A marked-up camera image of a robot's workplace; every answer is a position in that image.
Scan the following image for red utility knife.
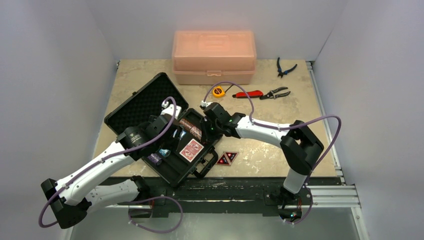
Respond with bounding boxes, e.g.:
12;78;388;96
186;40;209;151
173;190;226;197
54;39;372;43
232;90;264;99

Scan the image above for red card deck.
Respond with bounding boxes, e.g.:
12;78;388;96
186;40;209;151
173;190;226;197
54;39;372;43
179;138;205;163

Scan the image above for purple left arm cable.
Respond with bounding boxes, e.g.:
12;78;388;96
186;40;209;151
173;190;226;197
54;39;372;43
38;96;184;234

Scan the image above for yellow tape measure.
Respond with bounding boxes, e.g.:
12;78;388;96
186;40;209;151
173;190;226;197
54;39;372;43
212;84;233;98

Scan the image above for orange black poker chip roll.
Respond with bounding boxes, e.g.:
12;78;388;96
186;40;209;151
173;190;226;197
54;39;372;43
179;118;194;132

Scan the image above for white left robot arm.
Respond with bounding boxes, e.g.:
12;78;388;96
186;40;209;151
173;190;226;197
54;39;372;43
38;97;181;229

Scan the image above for blue handled pliers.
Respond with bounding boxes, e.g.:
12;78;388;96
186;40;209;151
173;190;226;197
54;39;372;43
276;56;298;79

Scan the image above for tan blue poker chip roll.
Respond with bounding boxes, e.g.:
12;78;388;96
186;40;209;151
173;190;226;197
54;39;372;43
190;126;202;140

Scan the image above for light blue poker chip roll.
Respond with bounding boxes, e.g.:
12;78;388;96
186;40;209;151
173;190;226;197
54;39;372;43
158;149;171;158

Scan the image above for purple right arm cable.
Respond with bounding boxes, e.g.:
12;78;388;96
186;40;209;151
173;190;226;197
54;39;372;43
202;81;342;226

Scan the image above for triangular all-in button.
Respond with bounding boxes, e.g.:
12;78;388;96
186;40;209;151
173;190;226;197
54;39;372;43
225;151;239;165
216;152;231;166

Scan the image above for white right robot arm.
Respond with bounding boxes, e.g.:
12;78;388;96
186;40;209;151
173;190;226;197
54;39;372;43
200;101;324;204

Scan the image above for black wire stripper pliers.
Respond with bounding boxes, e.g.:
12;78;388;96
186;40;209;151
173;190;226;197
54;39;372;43
259;86;291;100

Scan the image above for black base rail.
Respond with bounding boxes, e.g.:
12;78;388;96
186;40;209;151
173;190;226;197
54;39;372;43
110;177;360;220

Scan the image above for purple poker chip roll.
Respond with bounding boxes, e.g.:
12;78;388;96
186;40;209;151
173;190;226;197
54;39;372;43
147;153;162;166

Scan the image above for orange plastic toolbox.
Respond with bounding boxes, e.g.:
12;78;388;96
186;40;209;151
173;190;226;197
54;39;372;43
171;30;257;85

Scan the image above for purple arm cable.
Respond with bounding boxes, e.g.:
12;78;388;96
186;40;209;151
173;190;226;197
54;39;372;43
38;96;184;234
202;81;342;226

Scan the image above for black poker set case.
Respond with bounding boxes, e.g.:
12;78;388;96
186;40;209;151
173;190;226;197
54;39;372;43
104;72;220;187

